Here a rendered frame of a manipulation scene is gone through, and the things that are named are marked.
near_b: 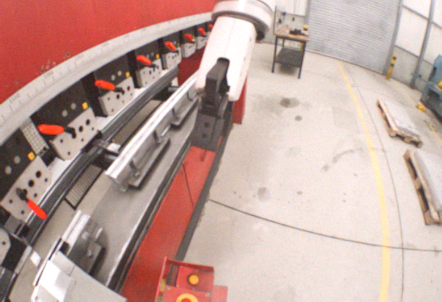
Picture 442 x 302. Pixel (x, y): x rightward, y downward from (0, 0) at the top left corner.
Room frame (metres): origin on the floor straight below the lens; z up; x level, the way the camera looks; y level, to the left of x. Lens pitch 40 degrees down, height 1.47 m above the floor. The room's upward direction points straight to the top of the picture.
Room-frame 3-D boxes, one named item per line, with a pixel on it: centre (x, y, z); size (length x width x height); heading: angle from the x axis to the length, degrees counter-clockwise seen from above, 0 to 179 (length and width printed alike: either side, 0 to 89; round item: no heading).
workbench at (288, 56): (4.59, -1.76, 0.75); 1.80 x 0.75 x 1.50; 156
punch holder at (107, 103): (0.51, 0.37, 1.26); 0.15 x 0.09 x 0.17; 165
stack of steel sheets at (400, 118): (2.11, -3.43, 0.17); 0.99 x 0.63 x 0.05; 154
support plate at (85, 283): (-0.08, 0.37, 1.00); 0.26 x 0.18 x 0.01; 75
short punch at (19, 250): (-0.04, 0.51, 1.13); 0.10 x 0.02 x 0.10; 165
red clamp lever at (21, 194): (0.09, 0.41, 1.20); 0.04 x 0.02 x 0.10; 75
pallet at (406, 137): (2.11, -3.43, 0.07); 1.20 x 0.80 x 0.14; 154
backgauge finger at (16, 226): (0.01, 0.67, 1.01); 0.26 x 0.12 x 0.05; 75
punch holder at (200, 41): (1.29, 0.17, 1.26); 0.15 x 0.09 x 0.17; 165
